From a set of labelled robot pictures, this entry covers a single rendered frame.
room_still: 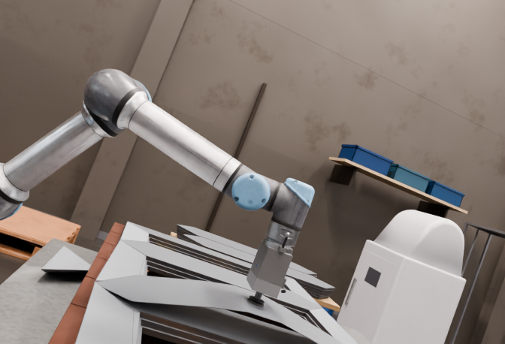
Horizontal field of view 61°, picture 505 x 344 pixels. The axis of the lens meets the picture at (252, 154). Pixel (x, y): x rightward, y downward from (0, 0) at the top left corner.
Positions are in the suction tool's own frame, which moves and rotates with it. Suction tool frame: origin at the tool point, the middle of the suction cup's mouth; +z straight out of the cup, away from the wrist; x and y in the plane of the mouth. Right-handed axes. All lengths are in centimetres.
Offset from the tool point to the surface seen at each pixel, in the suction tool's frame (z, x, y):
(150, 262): 6.6, 25.2, 33.6
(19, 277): 22, 58, 32
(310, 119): -122, -101, 403
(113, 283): 4.8, 32.4, -0.9
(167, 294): 2.3, 20.6, -4.4
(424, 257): -21, -210, 259
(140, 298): 3.5, 25.9, -8.3
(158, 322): 6.4, 20.7, -10.1
